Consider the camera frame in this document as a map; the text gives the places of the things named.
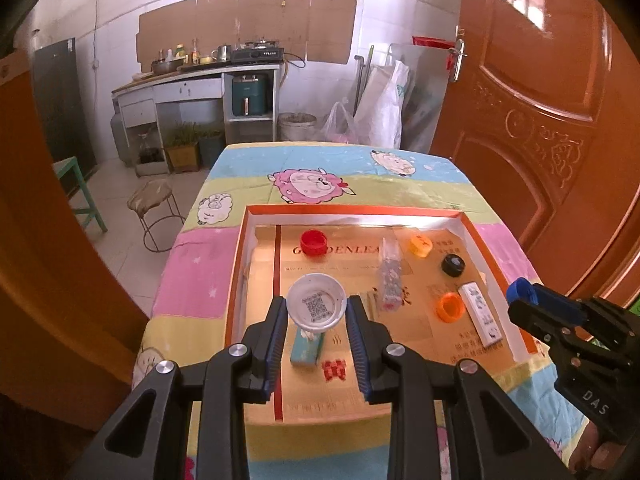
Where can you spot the teal air fryer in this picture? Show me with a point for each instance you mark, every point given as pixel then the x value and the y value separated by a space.
pixel 248 94

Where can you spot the clear plastic tube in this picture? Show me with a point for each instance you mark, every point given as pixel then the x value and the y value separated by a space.
pixel 391 275

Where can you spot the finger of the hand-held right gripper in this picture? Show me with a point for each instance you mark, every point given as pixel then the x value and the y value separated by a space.
pixel 532 322
pixel 557 305

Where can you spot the grey poles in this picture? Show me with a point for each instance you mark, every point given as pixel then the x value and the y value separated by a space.
pixel 360 80

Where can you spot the black gas stove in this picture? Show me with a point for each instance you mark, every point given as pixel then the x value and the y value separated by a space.
pixel 257 52

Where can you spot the white woven sack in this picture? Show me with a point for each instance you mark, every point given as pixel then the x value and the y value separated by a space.
pixel 385 105

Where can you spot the oil bottle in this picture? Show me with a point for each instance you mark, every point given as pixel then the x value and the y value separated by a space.
pixel 194 52

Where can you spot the teal lighter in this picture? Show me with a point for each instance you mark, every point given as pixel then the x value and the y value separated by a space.
pixel 306 350

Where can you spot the person's right hand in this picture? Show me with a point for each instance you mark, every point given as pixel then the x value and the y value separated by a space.
pixel 597 452

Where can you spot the metal bowl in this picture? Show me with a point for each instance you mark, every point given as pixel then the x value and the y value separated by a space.
pixel 167 65

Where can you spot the cardboard wall sheets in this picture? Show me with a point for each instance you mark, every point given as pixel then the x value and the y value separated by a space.
pixel 245 22

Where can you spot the white kitchen counter cabinet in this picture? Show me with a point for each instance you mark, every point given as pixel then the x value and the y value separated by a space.
pixel 185 90

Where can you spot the white bottle cap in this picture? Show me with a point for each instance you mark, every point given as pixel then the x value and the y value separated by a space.
pixel 316 302

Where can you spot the dark planter pot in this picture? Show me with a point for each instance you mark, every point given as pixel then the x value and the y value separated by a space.
pixel 212 145

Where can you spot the shallow cardboard box tray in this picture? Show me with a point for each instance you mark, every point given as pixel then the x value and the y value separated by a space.
pixel 430 350

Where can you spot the green printed box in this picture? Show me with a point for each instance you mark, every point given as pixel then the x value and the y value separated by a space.
pixel 634 305

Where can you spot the dark refrigerator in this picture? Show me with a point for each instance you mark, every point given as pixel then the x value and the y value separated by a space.
pixel 55 105

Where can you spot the red paper strip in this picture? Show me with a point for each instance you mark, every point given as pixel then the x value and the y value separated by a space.
pixel 432 41

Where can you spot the round grey basin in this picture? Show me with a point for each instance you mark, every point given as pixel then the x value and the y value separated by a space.
pixel 296 126

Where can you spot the black bottle cap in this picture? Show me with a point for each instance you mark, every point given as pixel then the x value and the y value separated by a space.
pixel 453 265

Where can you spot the carved wooden door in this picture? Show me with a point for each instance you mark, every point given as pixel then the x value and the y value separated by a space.
pixel 525 85

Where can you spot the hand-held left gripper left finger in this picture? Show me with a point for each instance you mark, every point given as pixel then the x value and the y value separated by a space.
pixel 274 350

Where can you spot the round metal stool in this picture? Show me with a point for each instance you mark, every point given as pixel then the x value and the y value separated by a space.
pixel 152 197

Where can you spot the grey woven sack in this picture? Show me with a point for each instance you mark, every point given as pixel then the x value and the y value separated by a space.
pixel 422 110

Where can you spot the green chair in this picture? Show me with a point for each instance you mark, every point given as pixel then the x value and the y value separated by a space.
pixel 80 185

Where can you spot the wooden planter crate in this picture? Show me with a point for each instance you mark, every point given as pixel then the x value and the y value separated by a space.
pixel 182 155

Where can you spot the cartoon sheep printed blanket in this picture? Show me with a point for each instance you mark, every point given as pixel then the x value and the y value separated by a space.
pixel 350 190

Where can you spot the orange bottle cap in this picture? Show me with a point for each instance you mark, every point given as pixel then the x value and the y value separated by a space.
pixel 449 307

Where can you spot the blue bottle cap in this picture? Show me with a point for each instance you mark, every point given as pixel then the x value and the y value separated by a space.
pixel 520 292

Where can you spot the clear plastic bag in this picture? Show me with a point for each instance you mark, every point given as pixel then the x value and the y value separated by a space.
pixel 340 125

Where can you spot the yellow bottle cap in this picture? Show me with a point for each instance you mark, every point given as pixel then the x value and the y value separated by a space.
pixel 421 246

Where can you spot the red bottle cap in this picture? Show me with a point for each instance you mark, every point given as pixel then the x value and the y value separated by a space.
pixel 313 242

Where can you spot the metal kettle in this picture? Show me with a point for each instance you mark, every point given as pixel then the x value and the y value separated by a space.
pixel 222 51

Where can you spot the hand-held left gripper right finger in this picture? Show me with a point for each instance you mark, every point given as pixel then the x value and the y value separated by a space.
pixel 361 350

